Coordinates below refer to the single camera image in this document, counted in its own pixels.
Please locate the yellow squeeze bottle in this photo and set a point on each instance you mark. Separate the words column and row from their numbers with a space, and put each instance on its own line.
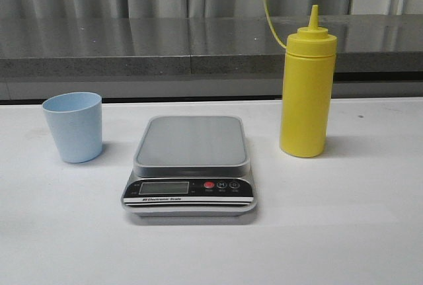
column 310, row 57

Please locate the light blue plastic cup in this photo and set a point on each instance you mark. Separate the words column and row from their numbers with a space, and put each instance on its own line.
column 75, row 122

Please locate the digital kitchen scale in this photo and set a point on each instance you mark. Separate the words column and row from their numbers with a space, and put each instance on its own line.
column 191, row 166

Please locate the grey stone counter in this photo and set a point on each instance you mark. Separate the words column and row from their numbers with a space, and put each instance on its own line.
column 163, row 60

